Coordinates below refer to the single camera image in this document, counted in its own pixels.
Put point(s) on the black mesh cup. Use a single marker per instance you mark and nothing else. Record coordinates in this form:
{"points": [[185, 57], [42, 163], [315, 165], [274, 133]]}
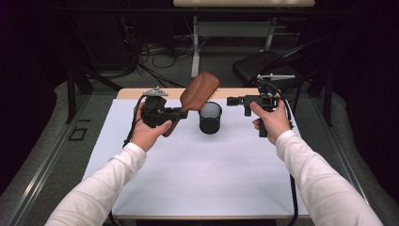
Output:
{"points": [[209, 125]]}

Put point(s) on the black folding chair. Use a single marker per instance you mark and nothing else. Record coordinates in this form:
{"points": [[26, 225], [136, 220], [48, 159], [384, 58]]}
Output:
{"points": [[251, 66]]}

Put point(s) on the person's left hand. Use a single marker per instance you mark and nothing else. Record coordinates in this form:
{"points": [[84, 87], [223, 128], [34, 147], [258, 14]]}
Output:
{"points": [[146, 135]]}

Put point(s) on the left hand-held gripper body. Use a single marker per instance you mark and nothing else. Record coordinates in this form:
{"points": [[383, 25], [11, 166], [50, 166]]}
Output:
{"points": [[155, 109]]}

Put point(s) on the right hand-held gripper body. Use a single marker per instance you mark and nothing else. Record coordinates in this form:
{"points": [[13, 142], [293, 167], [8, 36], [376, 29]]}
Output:
{"points": [[266, 99]]}

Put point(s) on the metal floor rail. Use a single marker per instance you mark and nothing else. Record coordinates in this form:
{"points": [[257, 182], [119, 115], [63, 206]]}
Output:
{"points": [[50, 163], [340, 157]]}

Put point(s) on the white frame desk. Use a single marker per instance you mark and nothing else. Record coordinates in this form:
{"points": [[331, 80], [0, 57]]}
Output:
{"points": [[195, 47]]}

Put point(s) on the white table sheet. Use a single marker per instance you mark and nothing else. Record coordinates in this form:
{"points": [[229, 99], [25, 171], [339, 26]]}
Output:
{"points": [[204, 175]]}

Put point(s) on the black metal stand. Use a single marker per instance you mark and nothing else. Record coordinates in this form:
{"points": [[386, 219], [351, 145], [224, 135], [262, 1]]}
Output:
{"points": [[328, 106], [71, 100]]}

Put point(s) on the dark curtain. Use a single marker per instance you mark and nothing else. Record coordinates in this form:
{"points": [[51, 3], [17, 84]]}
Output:
{"points": [[370, 94], [19, 94]]}

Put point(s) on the brown wooden hairbrush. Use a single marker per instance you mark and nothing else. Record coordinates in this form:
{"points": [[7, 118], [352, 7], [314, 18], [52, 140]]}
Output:
{"points": [[200, 91]]}

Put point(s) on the black floor outlet frame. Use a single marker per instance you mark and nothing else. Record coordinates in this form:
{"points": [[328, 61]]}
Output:
{"points": [[77, 134]]}

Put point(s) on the person's right hand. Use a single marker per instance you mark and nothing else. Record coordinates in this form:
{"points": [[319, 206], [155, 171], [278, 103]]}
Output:
{"points": [[276, 122]]}

